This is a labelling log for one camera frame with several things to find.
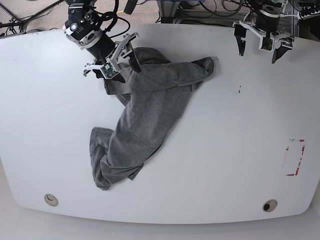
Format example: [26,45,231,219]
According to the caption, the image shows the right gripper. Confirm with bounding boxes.
[81,31,141,83]

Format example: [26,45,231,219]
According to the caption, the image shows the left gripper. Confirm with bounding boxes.
[232,20,295,64]

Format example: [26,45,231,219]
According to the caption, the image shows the grey T-shirt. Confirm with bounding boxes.
[89,47,216,191]

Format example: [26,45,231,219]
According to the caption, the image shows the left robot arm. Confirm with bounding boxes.
[232,0,295,64]

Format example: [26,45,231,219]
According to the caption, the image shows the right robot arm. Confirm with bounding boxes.
[63,0,141,83]

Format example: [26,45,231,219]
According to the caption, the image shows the white power strip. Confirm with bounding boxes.
[297,4,320,20]

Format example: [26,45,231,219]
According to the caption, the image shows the red tape rectangle marking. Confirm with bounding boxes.
[283,139,306,177]

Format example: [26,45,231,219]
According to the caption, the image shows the left table grommet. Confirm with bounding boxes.
[44,194,59,207]

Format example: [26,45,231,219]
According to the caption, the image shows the table grommet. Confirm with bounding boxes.
[44,194,59,207]
[262,199,278,213]

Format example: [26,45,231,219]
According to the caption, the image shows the right table grommet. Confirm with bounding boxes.
[262,199,278,213]

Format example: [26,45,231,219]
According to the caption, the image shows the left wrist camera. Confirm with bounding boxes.
[259,37,274,52]

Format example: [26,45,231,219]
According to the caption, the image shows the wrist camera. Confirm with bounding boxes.
[259,37,274,52]
[100,64,119,80]

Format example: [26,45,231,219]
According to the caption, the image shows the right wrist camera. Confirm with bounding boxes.
[100,64,119,80]

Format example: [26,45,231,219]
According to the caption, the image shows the aluminium table leg frame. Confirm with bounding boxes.
[156,0,182,24]

